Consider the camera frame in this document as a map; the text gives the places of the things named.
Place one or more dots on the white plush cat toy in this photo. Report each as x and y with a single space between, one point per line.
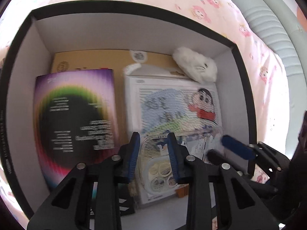
195 65

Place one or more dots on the black screen protector box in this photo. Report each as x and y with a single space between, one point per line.
74 116

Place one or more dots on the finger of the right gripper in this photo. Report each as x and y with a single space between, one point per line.
216 158
240 149

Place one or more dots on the clear cartoon phone case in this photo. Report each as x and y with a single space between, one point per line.
155 171

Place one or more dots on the grey padded headboard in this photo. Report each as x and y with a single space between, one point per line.
275 24

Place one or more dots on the pink cartoon bed blanket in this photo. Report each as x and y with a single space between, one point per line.
265 66

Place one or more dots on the cartoon bead art kit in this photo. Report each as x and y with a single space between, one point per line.
158 100

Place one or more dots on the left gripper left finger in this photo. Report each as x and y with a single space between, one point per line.
129 156

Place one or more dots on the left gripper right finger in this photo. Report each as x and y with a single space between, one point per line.
177 155

